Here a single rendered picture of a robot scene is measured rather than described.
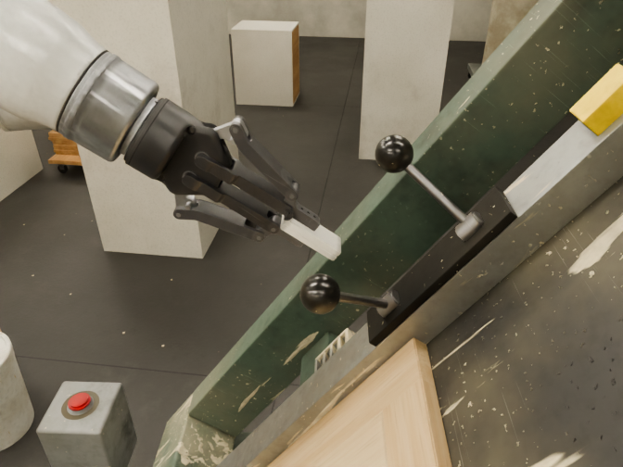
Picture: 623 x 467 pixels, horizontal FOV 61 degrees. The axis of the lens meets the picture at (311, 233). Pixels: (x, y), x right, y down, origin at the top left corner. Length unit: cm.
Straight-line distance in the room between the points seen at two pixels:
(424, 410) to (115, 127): 37
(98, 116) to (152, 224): 257
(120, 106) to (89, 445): 75
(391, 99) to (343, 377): 355
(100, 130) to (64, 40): 8
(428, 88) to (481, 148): 332
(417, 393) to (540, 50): 42
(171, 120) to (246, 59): 486
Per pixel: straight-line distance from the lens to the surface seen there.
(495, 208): 51
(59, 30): 52
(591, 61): 73
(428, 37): 395
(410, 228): 77
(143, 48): 266
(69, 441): 112
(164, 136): 50
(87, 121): 51
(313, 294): 47
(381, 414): 56
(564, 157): 51
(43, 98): 51
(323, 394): 63
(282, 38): 524
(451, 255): 52
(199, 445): 107
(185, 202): 56
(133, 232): 314
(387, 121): 411
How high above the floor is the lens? 174
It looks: 32 degrees down
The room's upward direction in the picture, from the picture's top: straight up
